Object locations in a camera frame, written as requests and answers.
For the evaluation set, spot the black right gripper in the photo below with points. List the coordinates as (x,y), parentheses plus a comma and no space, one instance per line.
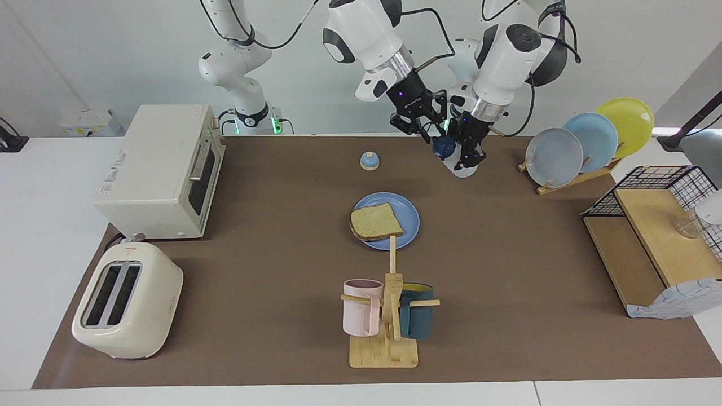
(410,96)

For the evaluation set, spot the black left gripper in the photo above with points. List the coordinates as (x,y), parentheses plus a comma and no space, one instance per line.
(472,128)

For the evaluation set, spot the squeeze bottle with navy cap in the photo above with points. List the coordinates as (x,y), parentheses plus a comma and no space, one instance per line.
(459,171)

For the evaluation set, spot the slice of brown bread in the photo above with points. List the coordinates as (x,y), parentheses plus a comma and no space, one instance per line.
(375,223)

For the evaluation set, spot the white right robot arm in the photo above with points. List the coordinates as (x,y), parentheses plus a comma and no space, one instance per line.
(366,28)

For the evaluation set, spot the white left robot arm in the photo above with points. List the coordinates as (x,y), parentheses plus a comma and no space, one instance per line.
(507,56)

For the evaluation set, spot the grey plate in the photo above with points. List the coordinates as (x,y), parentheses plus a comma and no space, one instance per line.
(555,158)

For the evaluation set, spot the light blue plate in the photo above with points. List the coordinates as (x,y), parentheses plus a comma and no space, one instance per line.
(598,135)

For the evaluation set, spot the yellow plate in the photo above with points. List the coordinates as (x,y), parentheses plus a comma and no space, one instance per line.
(632,121)

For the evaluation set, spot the wooden dish rack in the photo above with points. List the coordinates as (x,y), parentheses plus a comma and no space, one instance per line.
(569,181)

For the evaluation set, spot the dark green mug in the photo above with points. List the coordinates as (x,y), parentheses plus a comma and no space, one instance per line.
(417,321)

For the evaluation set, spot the pink mug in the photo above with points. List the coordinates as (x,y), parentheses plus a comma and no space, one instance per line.
(358,316)

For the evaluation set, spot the wooden shelf unit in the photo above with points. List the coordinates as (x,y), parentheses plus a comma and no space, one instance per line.
(648,225)

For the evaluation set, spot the wooden mug tree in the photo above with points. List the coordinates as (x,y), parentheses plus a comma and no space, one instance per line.
(383,355)

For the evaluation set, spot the brown table mat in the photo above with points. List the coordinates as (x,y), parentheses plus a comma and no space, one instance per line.
(254,282)

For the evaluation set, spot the clear glass cup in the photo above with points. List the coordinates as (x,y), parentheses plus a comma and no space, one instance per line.
(689,228)

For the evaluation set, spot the white rounded object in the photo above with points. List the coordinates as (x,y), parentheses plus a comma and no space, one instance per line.
(712,208)

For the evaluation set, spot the marble patterned cloth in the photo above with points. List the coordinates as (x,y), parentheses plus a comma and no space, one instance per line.
(682,296)

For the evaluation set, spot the white toaster oven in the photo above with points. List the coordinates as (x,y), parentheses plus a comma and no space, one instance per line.
(152,169)

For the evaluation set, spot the cream two-slot toaster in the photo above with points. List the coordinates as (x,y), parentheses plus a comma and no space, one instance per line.
(152,304)

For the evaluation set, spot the black table clamp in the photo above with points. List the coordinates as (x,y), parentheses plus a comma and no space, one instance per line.
(11,144)

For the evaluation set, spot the black camera stand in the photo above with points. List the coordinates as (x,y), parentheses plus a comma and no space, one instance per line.
(674,141)

